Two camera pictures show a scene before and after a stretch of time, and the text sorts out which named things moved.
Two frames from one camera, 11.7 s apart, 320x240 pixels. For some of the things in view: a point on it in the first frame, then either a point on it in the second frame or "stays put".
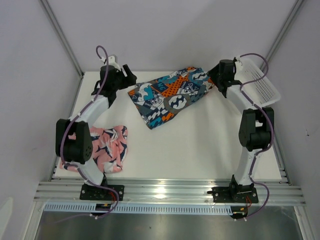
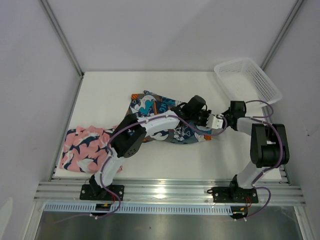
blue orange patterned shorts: (157, 99) → (145, 103)
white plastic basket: (262, 90) stays put
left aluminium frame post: (62, 35) stays put
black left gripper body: (120, 83) → (201, 118)
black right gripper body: (214, 76) → (227, 114)
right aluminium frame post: (282, 31) stays put
